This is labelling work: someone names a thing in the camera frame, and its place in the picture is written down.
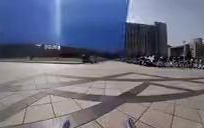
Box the grey paved plaza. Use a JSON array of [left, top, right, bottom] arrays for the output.
[[0, 59, 204, 128]]

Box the large dark office building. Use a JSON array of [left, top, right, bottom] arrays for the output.
[[125, 21, 169, 59]]

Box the row of parked scooters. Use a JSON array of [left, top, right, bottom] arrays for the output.
[[123, 54, 204, 70]]

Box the robot's own part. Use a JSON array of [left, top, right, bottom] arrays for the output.
[[60, 118, 72, 128], [125, 117, 137, 128]]

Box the long low dark building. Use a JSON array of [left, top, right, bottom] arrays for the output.
[[0, 42, 126, 62]]

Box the group of low buildings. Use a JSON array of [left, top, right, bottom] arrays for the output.
[[167, 37, 204, 60]]

